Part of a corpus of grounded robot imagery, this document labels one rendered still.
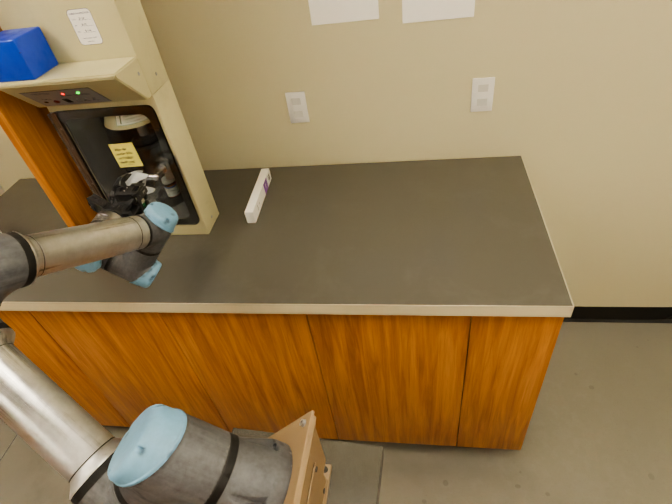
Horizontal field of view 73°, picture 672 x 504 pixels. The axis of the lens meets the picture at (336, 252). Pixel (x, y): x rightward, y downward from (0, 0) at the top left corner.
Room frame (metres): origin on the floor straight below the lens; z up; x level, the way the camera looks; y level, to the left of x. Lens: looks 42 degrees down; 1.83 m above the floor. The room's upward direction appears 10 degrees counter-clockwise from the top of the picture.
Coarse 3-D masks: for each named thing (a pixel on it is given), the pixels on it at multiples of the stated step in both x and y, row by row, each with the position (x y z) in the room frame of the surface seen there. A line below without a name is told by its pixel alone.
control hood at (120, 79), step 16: (64, 64) 1.22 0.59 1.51; (80, 64) 1.20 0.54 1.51; (96, 64) 1.18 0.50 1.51; (112, 64) 1.16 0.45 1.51; (128, 64) 1.15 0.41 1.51; (32, 80) 1.14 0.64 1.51; (48, 80) 1.12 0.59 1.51; (64, 80) 1.11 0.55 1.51; (80, 80) 1.10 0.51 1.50; (96, 80) 1.09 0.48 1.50; (112, 80) 1.09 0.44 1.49; (128, 80) 1.12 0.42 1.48; (144, 80) 1.18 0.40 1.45; (16, 96) 1.18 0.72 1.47; (112, 96) 1.16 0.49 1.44; (128, 96) 1.16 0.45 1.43; (144, 96) 1.16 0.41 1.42
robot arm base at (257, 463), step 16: (240, 448) 0.33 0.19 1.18; (256, 448) 0.33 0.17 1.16; (272, 448) 0.35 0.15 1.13; (288, 448) 0.34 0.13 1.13; (240, 464) 0.31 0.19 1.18; (256, 464) 0.31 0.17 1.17; (272, 464) 0.31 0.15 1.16; (288, 464) 0.31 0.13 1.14; (224, 480) 0.29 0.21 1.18; (240, 480) 0.29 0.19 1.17; (256, 480) 0.29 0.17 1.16; (272, 480) 0.29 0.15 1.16; (288, 480) 0.29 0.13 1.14; (224, 496) 0.27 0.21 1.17; (240, 496) 0.27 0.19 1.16; (256, 496) 0.27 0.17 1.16; (272, 496) 0.27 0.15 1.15
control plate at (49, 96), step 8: (80, 88) 1.13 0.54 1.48; (88, 88) 1.13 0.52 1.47; (32, 96) 1.18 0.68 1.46; (40, 96) 1.18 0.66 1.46; (48, 96) 1.17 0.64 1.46; (56, 96) 1.17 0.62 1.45; (64, 96) 1.17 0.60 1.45; (72, 96) 1.17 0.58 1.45; (80, 96) 1.17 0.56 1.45; (88, 96) 1.16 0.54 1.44; (96, 96) 1.16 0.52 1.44; (48, 104) 1.22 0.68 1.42; (56, 104) 1.21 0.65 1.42; (64, 104) 1.21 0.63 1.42
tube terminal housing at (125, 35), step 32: (0, 0) 1.26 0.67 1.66; (32, 0) 1.24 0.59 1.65; (64, 0) 1.22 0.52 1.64; (96, 0) 1.20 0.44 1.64; (128, 0) 1.25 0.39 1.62; (64, 32) 1.23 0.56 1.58; (128, 32) 1.20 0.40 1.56; (160, 64) 1.28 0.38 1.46; (160, 96) 1.23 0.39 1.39; (192, 160) 1.26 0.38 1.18; (192, 192) 1.19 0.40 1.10
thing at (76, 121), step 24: (72, 120) 1.24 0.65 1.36; (96, 120) 1.22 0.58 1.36; (120, 120) 1.21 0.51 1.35; (144, 120) 1.19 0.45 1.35; (96, 144) 1.23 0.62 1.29; (144, 144) 1.20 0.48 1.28; (168, 144) 1.19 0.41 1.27; (96, 168) 1.24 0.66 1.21; (120, 168) 1.22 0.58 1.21; (144, 168) 1.21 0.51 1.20; (168, 168) 1.19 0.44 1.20; (168, 192) 1.20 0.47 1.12; (192, 216) 1.19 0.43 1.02
